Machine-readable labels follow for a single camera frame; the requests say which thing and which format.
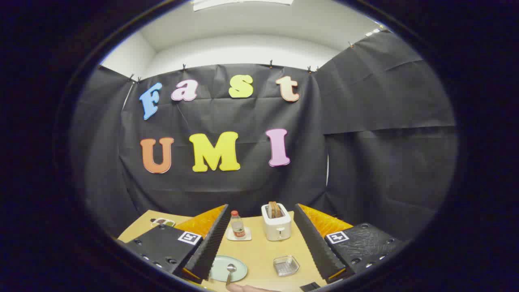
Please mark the small white divided dish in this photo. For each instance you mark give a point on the small white divided dish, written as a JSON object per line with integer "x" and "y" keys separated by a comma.
{"x": 163, "y": 222}

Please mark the clear mesh basket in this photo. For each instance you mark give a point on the clear mesh basket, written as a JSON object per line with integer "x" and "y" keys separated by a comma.
{"x": 286, "y": 266}

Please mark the small black box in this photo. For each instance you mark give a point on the small black box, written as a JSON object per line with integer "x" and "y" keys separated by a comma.
{"x": 310, "y": 286}

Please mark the clear water bottle red cap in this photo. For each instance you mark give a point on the clear water bottle red cap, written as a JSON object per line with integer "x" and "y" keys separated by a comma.
{"x": 237, "y": 226}

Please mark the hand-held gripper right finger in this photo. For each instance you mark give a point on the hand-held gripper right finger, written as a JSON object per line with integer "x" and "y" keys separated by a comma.
{"x": 314, "y": 243}

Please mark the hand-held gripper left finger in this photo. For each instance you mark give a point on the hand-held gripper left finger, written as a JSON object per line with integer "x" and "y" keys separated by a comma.
{"x": 211, "y": 243}

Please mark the ceiling light panel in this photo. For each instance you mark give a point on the ceiling light panel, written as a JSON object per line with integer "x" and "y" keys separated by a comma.
{"x": 243, "y": 3}

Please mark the pale green plate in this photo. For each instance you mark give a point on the pale green plate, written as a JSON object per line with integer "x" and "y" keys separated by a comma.
{"x": 219, "y": 268}

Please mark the black backdrop cloth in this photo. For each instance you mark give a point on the black backdrop cloth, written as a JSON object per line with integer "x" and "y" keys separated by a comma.
{"x": 243, "y": 186}

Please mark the white square coaster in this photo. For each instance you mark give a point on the white square coaster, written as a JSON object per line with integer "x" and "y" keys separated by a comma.
{"x": 247, "y": 236}

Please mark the white toaster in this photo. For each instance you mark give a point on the white toaster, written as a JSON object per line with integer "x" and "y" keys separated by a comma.
{"x": 276, "y": 229}

